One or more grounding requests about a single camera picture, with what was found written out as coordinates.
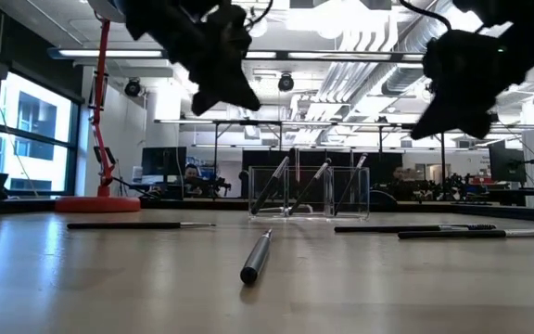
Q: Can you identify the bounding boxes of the silver ventilation duct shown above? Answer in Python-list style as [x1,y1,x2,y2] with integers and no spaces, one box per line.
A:
[380,64,430,96]

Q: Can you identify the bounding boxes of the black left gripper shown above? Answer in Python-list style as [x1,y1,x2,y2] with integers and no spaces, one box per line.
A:
[173,0,262,117]

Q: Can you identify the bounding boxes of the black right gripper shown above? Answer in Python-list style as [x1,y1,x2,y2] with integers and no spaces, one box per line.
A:
[409,28,504,141]

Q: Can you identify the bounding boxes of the person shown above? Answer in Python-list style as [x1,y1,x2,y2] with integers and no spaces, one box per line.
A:
[181,161,206,199]
[388,165,411,189]

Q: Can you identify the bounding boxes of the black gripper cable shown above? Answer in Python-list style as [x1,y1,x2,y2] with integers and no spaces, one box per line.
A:
[397,0,453,30]
[246,0,275,30]

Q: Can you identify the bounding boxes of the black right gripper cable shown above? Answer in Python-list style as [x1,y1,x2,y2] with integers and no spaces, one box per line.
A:
[397,0,453,30]

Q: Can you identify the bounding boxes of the ceiling light strip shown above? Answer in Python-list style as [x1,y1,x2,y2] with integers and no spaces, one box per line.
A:
[56,48,166,60]

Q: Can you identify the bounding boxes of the black round ceiling fixture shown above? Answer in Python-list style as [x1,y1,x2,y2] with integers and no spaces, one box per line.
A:
[277,72,296,93]
[123,77,143,98]

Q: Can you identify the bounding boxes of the white-tipped makeup brush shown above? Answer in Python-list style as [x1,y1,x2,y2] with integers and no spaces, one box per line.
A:
[239,228,273,287]

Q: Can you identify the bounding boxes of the red desk lamp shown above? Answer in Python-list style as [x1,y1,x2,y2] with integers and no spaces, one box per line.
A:
[55,0,142,213]

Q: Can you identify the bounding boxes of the black aluminium table frame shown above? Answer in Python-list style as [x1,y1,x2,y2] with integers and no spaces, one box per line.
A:
[0,197,534,225]

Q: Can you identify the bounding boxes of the large window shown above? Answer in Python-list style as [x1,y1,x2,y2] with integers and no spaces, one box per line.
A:
[0,64,83,199]

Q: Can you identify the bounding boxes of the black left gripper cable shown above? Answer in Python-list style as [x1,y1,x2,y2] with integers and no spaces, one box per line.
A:
[246,0,275,30]

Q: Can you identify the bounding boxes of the black spoolie brush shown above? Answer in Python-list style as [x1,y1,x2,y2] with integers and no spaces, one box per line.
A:
[334,223,499,234]

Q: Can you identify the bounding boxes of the clear acrylic brush organizer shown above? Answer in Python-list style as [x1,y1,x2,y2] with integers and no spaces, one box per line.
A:
[248,165,371,221]

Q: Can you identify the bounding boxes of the black background rig frame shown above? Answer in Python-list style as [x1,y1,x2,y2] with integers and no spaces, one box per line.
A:
[153,118,449,199]

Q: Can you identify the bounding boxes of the black computer monitor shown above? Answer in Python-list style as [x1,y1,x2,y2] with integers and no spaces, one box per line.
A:
[140,146,188,177]
[488,140,528,184]

